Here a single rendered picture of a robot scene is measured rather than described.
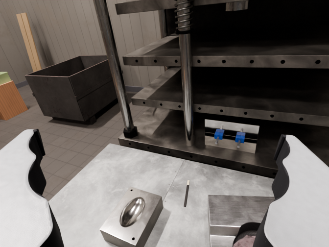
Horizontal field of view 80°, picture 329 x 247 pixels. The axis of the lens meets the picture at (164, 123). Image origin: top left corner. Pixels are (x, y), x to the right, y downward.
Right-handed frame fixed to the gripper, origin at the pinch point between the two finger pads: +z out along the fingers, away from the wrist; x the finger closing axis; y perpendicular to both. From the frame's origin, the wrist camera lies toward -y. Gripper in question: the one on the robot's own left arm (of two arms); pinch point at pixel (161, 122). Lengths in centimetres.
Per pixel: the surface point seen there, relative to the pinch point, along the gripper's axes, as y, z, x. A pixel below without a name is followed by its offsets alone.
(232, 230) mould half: 53, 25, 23
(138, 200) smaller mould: 61, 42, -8
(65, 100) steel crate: 120, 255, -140
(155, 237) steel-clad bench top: 66, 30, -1
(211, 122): 48, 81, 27
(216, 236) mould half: 56, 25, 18
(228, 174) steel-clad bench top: 62, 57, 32
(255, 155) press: 61, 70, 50
